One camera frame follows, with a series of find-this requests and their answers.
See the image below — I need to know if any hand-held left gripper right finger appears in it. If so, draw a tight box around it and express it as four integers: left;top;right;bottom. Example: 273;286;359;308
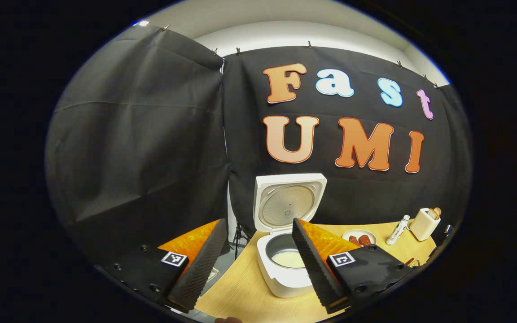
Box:
292;218;416;314

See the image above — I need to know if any white toaster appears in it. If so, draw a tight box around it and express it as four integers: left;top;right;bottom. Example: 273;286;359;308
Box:
409;208;441;242

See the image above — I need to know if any white drink bottle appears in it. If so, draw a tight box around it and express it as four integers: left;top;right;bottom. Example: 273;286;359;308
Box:
386;215;410;245

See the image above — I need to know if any white round plate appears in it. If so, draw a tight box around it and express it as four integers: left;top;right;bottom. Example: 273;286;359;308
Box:
342;229;377;247

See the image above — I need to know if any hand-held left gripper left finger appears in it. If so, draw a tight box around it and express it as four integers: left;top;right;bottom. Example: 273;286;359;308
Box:
95;218;228;314

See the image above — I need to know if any white rice cooker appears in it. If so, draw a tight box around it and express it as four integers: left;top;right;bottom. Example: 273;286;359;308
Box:
253;173;328;299

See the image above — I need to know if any black backdrop cloth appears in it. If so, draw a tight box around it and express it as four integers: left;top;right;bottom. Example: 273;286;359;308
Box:
45;22;472;270

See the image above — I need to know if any white rice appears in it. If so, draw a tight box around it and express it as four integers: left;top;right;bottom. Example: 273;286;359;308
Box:
271;250;306;269

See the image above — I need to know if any black tripod stand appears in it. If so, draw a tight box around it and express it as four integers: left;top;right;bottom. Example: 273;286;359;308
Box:
233;222;252;260

